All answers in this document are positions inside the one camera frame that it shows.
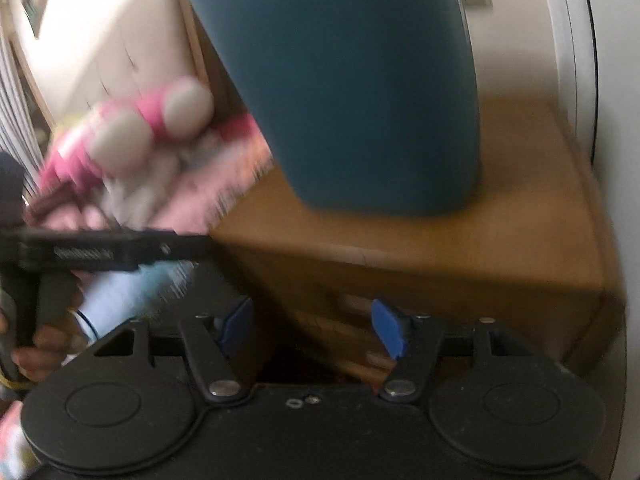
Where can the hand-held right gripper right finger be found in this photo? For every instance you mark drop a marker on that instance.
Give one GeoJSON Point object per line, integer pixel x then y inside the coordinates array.
{"type": "Point", "coordinates": [391, 331]}

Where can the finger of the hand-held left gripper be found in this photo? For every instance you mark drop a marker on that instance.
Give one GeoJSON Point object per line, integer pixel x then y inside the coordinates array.
{"type": "Point", "coordinates": [175, 247]}

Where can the wooden nightstand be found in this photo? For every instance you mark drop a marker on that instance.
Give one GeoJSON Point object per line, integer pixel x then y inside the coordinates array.
{"type": "Point", "coordinates": [425, 280]}

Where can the dark cloth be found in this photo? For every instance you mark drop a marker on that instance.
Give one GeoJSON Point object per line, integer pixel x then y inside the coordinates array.
{"type": "Point", "coordinates": [10, 187]}

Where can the person's left hand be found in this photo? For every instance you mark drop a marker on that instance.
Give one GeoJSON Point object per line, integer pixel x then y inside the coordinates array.
{"type": "Point", "coordinates": [45, 345]}

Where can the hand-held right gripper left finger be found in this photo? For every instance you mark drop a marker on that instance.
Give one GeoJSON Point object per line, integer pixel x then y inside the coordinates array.
{"type": "Point", "coordinates": [237, 329]}

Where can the pink and white plush toy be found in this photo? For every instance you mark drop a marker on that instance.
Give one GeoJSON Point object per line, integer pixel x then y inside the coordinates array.
{"type": "Point", "coordinates": [135, 125]}

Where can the white pleated curtain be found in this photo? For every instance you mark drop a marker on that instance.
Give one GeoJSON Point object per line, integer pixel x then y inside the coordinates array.
{"type": "Point", "coordinates": [17, 105]}

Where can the wooden headboard frame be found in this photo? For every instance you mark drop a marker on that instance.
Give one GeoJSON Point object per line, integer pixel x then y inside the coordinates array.
{"type": "Point", "coordinates": [202, 55]}

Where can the teal plastic trash bin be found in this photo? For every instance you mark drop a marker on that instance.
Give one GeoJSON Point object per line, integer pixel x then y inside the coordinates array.
{"type": "Point", "coordinates": [350, 85]}

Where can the light blue plastic packet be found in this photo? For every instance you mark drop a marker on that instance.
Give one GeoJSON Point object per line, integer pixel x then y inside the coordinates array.
{"type": "Point", "coordinates": [135, 292]}

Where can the white and beige door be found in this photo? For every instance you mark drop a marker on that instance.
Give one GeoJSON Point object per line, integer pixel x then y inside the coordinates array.
{"type": "Point", "coordinates": [575, 35]}

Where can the beige padded headboard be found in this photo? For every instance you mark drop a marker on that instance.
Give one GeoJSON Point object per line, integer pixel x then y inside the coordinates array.
{"type": "Point", "coordinates": [105, 35]}

